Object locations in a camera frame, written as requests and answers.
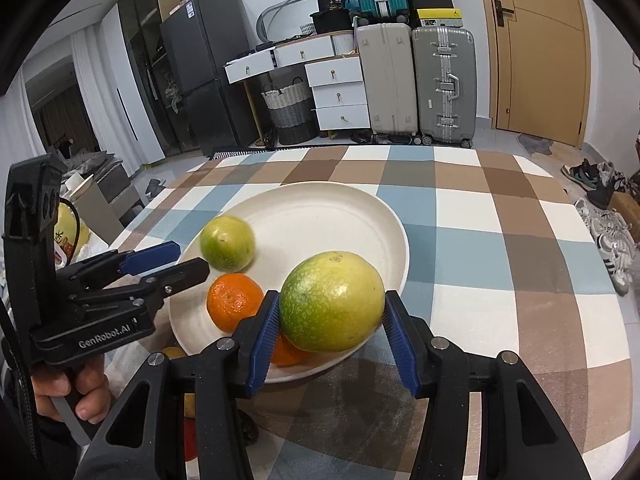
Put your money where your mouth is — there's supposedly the black refrigerator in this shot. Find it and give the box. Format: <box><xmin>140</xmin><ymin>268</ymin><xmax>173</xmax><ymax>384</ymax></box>
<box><xmin>160</xmin><ymin>0</ymin><xmax>258</xmax><ymax>156</ymax></box>

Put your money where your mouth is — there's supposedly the beige suitcase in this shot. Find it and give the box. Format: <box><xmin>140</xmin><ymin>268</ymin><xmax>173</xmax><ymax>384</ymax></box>
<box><xmin>355</xmin><ymin>23</ymin><xmax>419</xmax><ymax>143</ymax></box>

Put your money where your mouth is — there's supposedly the silver suitcase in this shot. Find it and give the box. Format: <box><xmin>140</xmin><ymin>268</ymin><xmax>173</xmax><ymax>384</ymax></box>
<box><xmin>411</xmin><ymin>26</ymin><xmax>477</xmax><ymax>148</ymax></box>

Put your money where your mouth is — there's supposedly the yellow black box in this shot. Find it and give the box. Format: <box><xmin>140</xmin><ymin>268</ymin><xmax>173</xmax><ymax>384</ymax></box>
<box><xmin>418</xmin><ymin>8</ymin><xmax>463</xmax><ymax>28</ymax></box>

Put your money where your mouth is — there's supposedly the brown longan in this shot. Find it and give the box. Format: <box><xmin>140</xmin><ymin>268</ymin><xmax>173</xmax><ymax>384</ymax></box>
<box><xmin>162</xmin><ymin>346</ymin><xmax>186</xmax><ymax>360</ymax></box>

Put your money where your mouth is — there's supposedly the white drawer desk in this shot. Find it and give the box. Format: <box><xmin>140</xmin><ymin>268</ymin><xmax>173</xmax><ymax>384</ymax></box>
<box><xmin>224</xmin><ymin>30</ymin><xmax>370</xmax><ymax>132</ymax></box>

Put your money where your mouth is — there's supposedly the red cherry tomato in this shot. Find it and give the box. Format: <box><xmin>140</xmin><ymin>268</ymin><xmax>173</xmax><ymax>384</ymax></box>
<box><xmin>183</xmin><ymin>417</ymin><xmax>198</xmax><ymax>462</ymax></box>

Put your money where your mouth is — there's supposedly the checkered tablecloth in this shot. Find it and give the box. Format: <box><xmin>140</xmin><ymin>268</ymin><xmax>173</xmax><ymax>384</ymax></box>
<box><xmin>115</xmin><ymin>145</ymin><xmax>634</xmax><ymax>479</ymax></box>

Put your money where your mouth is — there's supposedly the white adidas sneaker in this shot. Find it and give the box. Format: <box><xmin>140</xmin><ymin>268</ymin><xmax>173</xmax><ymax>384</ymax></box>
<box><xmin>590</xmin><ymin>211</ymin><xmax>636</xmax><ymax>296</ymax></box>

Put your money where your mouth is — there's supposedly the woven laundry basket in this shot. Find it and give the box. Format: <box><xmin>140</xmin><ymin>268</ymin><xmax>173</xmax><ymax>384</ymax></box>
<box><xmin>262</xmin><ymin>77</ymin><xmax>318</xmax><ymax>146</ymax></box>

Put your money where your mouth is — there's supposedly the small orange mandarin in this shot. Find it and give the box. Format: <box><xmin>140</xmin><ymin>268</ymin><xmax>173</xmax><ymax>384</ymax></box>
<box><xmin>271</xmin><ymin>333</ymin><xmax>310</xmax><ymax>367</ymax></box>

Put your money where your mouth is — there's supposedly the cream round plate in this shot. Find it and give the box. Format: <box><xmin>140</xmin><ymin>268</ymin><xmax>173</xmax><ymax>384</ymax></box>
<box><xmin>167</xmin><ymin>181</ymin><xmax>410</xmax><ymax>385</ymax></box>

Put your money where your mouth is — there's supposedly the large orange mandarin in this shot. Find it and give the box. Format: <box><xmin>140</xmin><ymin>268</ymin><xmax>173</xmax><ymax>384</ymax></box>
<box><xmin>206</xmin><ymin>273</ymin><xmax>265</xmax><ymax>334</ymax></box>

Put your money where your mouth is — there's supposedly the small green passion fruit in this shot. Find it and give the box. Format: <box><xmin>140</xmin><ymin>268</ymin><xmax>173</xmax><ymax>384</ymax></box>
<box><xmin>198</xmin><ymin>214</ymin><xmax>256</xmax><ymax>273</ymax></box>

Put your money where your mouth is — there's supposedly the black storage bin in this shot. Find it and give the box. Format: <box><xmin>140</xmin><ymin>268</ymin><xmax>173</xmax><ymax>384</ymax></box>
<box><xmin>310</xmin><ymin>9</ymin><xmax>352</xmax><ymax>35</ymax></box>

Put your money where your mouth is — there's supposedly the yellow snack bag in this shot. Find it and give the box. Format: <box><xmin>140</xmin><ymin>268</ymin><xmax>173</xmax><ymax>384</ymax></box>
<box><xmin>54</xmin><ymin>203</ymin><xmax>90</xmax><ymax>261</ymax></box>

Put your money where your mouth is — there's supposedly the person's left hand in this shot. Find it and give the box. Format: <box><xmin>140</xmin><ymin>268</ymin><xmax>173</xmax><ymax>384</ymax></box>
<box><xmin>32</xmin><ymin>356</ymin><xmax>112</xmax><ymax>425</ymax></box>

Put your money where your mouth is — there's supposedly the wooden door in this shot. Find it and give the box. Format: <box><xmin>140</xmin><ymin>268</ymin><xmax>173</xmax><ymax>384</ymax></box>
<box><xmin>483</xmin><ymin>0</ymin><xmax>590</xmax><ymax>148</ymax></box>

